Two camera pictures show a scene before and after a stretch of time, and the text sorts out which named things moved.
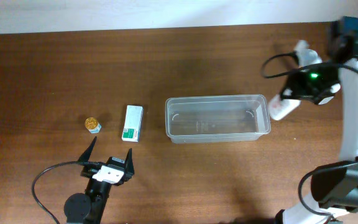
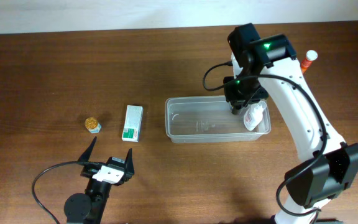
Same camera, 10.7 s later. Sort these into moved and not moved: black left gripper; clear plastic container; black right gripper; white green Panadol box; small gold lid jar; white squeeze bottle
Moved: black right gripper; white squeeze bottle
Not moved: clear plastic container; small gold lid jar; black left gripper; white green Panadol box
